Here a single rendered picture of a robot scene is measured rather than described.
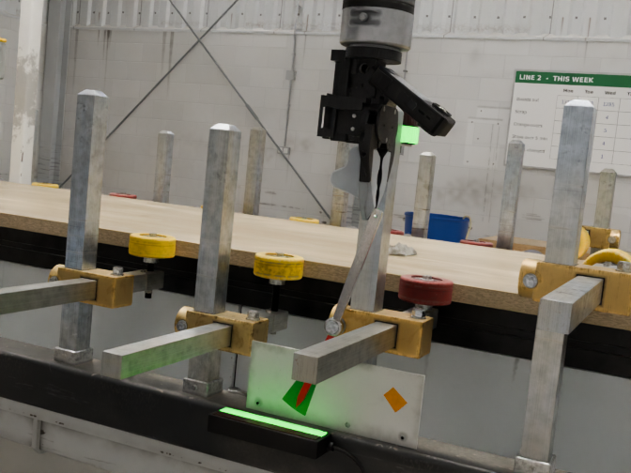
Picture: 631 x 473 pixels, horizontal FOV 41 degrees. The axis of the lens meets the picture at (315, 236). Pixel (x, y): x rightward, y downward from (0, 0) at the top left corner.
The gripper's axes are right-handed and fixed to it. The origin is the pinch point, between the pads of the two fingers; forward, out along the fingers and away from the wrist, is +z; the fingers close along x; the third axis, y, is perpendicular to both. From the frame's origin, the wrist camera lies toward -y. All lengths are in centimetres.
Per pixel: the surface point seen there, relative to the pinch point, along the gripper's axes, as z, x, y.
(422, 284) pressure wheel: 10.8, -17.5, -2.3
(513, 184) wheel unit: -4, -115, 7
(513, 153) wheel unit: -12, -115, 8
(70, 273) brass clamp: 16, -5, 52
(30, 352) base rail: 31, -7, 60
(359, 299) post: 12.6, -6.1, 2.8
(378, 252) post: 5.9, -6.1, 0.7
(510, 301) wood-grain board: 12.3, -25.5, -13.7
